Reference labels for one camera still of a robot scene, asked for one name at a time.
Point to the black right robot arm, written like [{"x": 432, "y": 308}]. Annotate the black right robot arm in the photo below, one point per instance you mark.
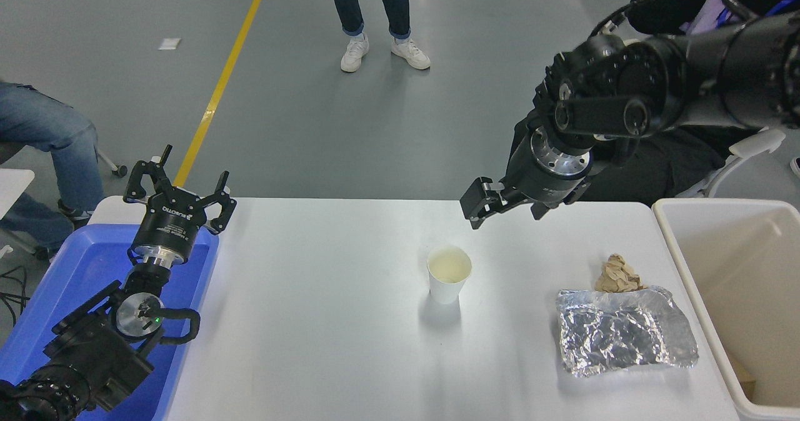
[{"x": 675, "y": 77}]

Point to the chair leg with caster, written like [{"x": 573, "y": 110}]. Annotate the chair leg with caster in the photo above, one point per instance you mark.
[{"x": 119, "y": 171}]

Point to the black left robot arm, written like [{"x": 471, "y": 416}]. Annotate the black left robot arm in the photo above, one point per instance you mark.
[{"x": 94, "y": 352}]

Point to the white paper cup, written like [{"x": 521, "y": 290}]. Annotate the white paper cup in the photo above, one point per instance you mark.
[{"x": 447, "y": 283}]

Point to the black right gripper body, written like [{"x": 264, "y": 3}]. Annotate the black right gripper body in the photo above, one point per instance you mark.
[{"x": 540, "y": 183}]

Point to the white office chair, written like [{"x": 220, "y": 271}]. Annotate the white office chair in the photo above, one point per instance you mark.
[{"x": 756, "y": 143}]

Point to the blue plastic tray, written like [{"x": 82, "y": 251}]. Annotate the blue plastic tray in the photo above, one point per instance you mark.
[{"x": 81, "y": 271}]

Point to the standing person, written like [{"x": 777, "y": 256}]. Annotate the standing person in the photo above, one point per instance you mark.
[{"x": 347, "y": 2}]

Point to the large pale plastic bin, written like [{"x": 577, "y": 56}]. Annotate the large pale plastic bin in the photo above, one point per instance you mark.
[{"x": 750, "y": 258}]

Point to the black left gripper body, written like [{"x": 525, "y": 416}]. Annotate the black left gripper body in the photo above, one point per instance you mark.
[{"x": 170, "y": 226}]

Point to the crumpled tan paper ball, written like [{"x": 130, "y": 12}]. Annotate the crumpled tan paper ball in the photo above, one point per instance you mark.
[{"x": 617, "y": 274}]

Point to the white side table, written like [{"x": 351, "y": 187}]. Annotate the white side table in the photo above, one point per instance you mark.
[{"x": 12, "y": 187}]

